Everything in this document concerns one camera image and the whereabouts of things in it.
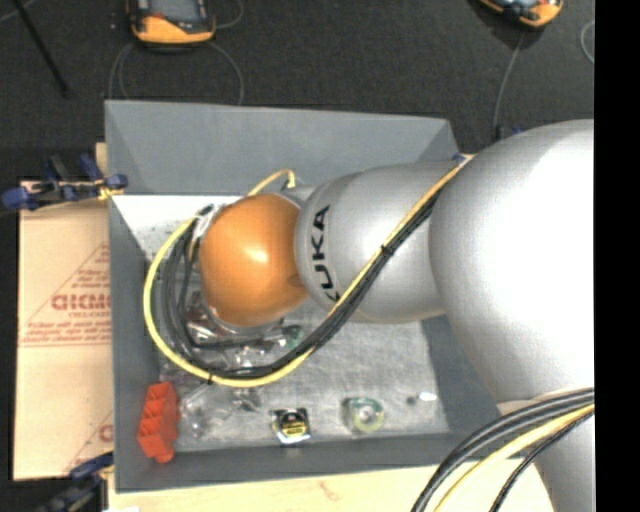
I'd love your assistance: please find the red toothed plastic block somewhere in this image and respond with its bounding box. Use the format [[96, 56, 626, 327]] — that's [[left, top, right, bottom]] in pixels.
[[135, 381, 182, 465]]

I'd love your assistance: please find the round clear green-tinted disc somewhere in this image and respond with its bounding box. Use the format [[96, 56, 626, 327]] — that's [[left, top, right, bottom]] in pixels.
[[340, 396, 386, 436]]

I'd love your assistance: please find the clear plastic bottle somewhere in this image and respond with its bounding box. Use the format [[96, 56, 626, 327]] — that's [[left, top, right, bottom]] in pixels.
[[178, 385, 263, 441]]

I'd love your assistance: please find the grey metal bin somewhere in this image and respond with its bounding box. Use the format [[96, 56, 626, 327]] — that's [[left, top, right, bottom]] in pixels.
[[103, 99, 503, 492]]

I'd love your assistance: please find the brown cardboard board, red print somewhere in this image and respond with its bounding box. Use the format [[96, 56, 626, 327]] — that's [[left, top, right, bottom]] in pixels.
[[12, 179, 117, 482]]

